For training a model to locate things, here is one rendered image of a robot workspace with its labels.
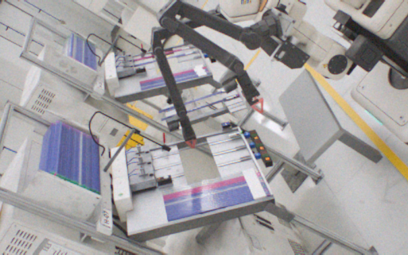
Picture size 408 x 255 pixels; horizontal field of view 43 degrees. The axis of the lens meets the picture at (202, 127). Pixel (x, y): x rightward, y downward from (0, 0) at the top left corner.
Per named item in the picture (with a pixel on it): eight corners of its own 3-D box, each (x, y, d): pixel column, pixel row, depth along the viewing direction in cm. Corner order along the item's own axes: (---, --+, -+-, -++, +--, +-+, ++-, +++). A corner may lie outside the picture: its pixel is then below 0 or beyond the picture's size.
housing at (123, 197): (129, 164, 302) (124, 144, 295) (136, 218, 260) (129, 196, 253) (116, 168, 301) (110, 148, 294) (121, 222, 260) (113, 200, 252)
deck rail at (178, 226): (274, 205, 251) (273, 195, 247) (276, 208, 249) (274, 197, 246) (130, 241, 245) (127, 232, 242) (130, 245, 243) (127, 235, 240)
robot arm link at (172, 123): (185, 110, 277) (181, 103, 284) (164, 117, 276) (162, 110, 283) (191, 128, 283) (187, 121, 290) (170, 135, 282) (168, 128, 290)
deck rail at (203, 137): (239, 135, 309) (238, 126, 305) (240, 136, 307) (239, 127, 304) (122, 162, 303) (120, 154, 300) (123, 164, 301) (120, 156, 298)
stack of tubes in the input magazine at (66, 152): (98, 139, 288) (54, 117, 276) (100, 193, 245) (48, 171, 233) (87, 155, 292) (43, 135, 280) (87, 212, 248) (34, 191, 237)
